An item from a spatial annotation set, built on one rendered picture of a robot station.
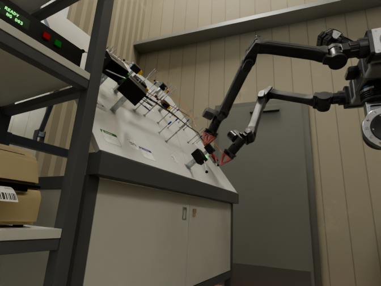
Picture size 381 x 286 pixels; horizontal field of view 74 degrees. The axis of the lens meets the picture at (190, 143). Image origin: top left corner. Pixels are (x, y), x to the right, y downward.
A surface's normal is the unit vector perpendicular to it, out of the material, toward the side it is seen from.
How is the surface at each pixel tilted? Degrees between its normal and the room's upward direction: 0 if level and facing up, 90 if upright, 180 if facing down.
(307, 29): 90
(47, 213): 90
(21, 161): 72
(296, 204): 90
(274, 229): 90
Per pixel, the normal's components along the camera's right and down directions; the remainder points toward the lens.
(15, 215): 0.90, -0.07
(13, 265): -0.48, -0.27
